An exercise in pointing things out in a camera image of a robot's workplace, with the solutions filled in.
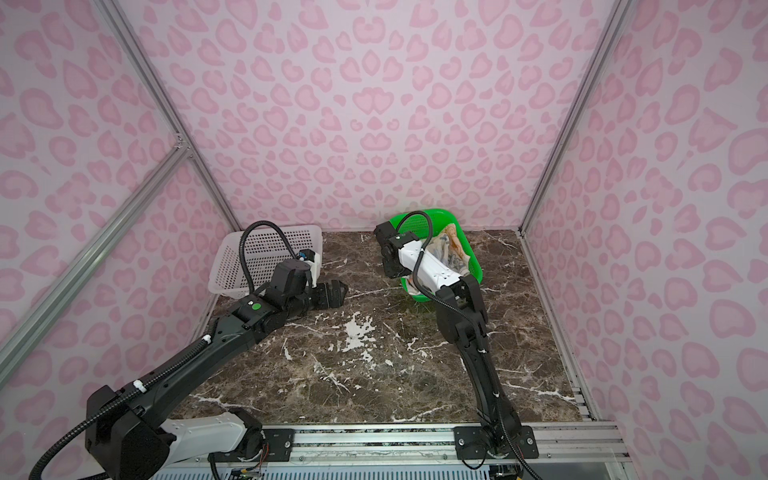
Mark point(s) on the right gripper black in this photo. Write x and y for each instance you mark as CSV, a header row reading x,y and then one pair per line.
x,y
388,272

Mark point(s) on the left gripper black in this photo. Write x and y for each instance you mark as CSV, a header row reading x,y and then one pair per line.
x,y
327,301

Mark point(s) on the green plastic basket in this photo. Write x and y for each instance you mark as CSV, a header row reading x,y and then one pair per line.
x,y
440,218

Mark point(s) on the rabbit print towel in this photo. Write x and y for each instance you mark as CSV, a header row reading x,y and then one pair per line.
x,y
434,248

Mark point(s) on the white perforated plastic basket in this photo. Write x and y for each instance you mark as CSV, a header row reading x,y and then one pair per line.
x,y
263,251

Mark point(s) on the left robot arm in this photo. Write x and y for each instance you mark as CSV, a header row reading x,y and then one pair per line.
x,y
131,436

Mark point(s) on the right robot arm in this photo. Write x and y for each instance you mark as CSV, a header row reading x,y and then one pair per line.
x,y
461,318

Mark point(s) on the orange patterned towel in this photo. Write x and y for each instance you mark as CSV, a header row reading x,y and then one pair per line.
x,y
452,251

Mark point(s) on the left diagonal aluminium strut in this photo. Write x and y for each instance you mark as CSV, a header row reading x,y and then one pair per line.
x,y
39,320

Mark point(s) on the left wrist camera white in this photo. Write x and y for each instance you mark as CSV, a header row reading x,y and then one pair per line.
x,y
314,260

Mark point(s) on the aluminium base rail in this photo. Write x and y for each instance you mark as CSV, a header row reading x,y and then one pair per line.
x,y
567,450

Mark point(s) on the left corner aluminium post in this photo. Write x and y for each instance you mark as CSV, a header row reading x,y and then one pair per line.
x,y
129,41

